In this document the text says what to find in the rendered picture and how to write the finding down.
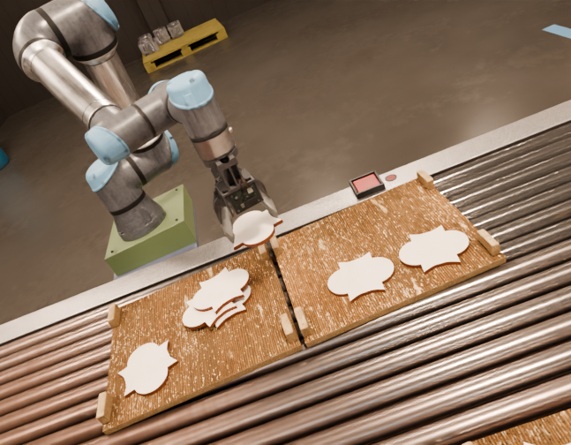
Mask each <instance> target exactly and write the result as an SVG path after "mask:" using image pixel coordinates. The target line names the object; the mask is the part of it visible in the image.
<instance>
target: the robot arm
mask: <svg viewBox="0 0 571 445"><path fill-rule="evenodd" d="M118 29H119V25H118V21H117V19H116V16H115V15H114V13H113V11H112V10H111V9H110V8H109V6H108V5H107V4H106V3H105V1H104V0H52V1H51V2H49V3H47V4H44V5H43V6H41V7H39V8H37V9H35V10H32V11H30V12H28V13H27V14H26V15H25V16H24V17H23V18H22V19H21V20H20V21H19V23H18V24H17V26H16V29H15V31H14V35H13V40H12V47H13V54H14V57H15V59H16V61H17V64H18V66H19V67H20V69H21V70H22V71H23V72H24V73H25V74H26V76H27V77H29V78H30V79H32V80H34V81H37V82H41V83H42V84H43V85H44V86H45V87H46V88H47V89H48V90H49V91H50V92H51V93H52V94H53V95H54V96H55V97H56V98H57V99H58V100H59V101H60V102H61V103H62V104H63V105H64V106H65V107H66V108H67V109H68V110H69V111H70V112H71V113H72V114H73V116H74V117H75V118H76V119H77V120H78V121H79V122H80V123H81V124H82V125H83V126H84V127H85V128H86V129H87V130H88V132H87V133H86V134H85V139H86V142H87V144H88V146H90V148H91V149H92V150H93V152H94V153H95V154H96V156H97V157H98V158H99V159H98V160H96V161H95V162H94V163H93V164H92V165H91V166H90V168H89V169H88V171H87V172H86V181H87V182H88V183H89V185H90V186H91V188H92V191H93V192H95V194H96V195H97V196H98V198H99V199H100V200H101V202H102V203H103V205H104V206H105V207H106V209H107V210H108V211H109V212H110V213H111V215H112V216H113V219H114V222H115V225H116V229H117V232H118V235H119V236H120V237H121V239H122V240H123V241H126V242H129V241H134V240H137V239H139V238H142V237H144V236H145V235H147V234H149V233H150V232H152V231H153V230H154V229H156V228H157V227H158V226H159V225H160V224H161V223H162V221H163V220H164V218H165V215H166V213H165V211H164V209H163V208H162V206H161V205H159V204H158V203H157V202H156V201H154V200H153V199H151V198H150V197H149V196H147V195H146V193H145V192H144V190H143V189H142V186H144V185H146V184H147V183H149V182H150V181H152V180H153V179H154V178H156V177H158V176H159V175H161V174H162V172H164V171H165V170H169V169H170V168H171V166H173V165H174V164H175V163H177V161H178V159H179V152H178V148H177V144H176V142H175V141H174V140H173V138H172V136H171V134H170V133H169V131H168V129H169V128H170V127H172V126H173V125H175V124H177V123H180V124H183V125H184V128H185V130H186V131H187V133H188V135H189V137H190V139H191V142H192V144H193V146H194V148H195V150H196V152H197V154H198V156H199V158H200V159H201V160H202V161H203V163H204V164H205V166H206V167H208V168H211V172H212V174H213V176H214V178H218V179H216V180H215V185H214V189H215V190H216V191H213V193H214V197H213V208H214V212H215V214H216V216H217V218H218V220H219V222H220V225H221V227H222V229H223V231H224V233H225V235H226V237H227V238H228V240H229V241H230V242H231V243H232V244H234V240H235V234H234V233H233V224H232V221H231V220H232V217H234V211H235V212H236V214H237V215H238V214H240V213H242V212H244V211H245V210H246V209H248V208H250V207H253V206H255V205H257V204H258V203H260V204H261V205H262V207H263V208H264V209H266V210H267V211H268V213H269V214H270V215H271V216H272V217H275V218H278V214H277V210H276V208H275V205H274V203H273V201H272V199H271V198H270V197H269V195H268V193H267V190H266V187H265V186H264V185H263V183H262V182H261V181H260V180H259V179H258V178H256V177H254V176H253V175H252V174H251V173H250V172H248V171H247V170H246V169H243V170H242V168H241V167H240V168H238V166H237V165H238V161H237V159H236V156H237V153H238V150H237V146H236V144H235V141H234V138H233V136H232V134H230V133H231V132H233V128H232V127H228V124H227V122H226V120H225V117H224V115H223V114H222V110H221V108H220V106H219V104H218V101H217V100H216V98H215V95H214V90H213V88H212V86H211V85H210V84H209V83H208V81H207V78H206V76H205V74H204V73H203V72H201V71H198V70H194V71H191V72H185V73H182V74H180V75H178V76H176V77H175V78H173V79H172V80H163V81H159V82H157V83H155V84H154V85H152V87H151V88H150V90H149V92H148V94H147V95H146V96H144V97H142V98H141V99H140V98H139V95H138V93H137V91H136V89H135V87H134V85H133V84H132V82H131V80H130V78H129V76H128V74H127V72H126V70H125V68H124V66H123V64H122V62H121V60H120V58H119V56H118V54H117V52H116V46H117V44H118V40H117V38H116V36H115V34H114V32H117V30H118ZM70 56H72V58H73V59H74V60H75V61H76V62H79V63H82V64H84V66H85V67H86V69H87V71H88V73H89V75H90V76H91V78H92V80H93V82H94V83H93V82H92V81H91V80H90V79H89V78H88V77H87V76H85V75H84V74H83V73H82V72H81V71H80V70H79V69H78V68H77V67H76V66H75V65H73V64H72V63H71V62H70V61H69V60H68V59H67V58H68V57H70ZM228 202H229V204H230V206H229V204H228ZM232 207H233V208H232ZM233 209H234V210H233Z"/></svg>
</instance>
